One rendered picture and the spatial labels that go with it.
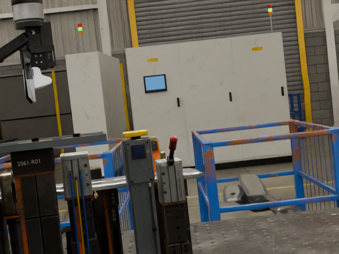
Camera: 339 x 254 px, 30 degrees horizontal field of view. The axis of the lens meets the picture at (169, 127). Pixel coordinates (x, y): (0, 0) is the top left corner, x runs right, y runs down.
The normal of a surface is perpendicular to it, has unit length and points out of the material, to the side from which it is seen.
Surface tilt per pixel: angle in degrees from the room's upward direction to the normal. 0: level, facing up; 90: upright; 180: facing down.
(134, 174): 90
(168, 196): 90
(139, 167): 90
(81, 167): 90
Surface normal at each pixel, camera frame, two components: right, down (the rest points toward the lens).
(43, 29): 0.26, 0.02
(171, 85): 0.01, 0.05
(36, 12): 0.69, -0.04
